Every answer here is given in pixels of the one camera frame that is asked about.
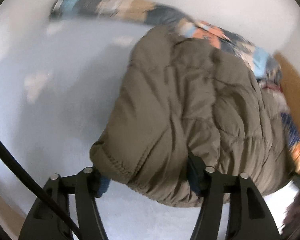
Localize olive green hooded puffer jacket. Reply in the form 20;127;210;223
90;26;290;207

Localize navy patterned pillow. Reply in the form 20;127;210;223
257;79;300;175

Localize wooden headboard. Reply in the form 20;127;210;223
273;52;300;153

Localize light blue bed sheet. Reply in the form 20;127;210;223
0;18;300;240

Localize rolled patterned quilt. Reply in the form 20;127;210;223
50;0;282;84

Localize black cable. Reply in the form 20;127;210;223
0;128;82;240

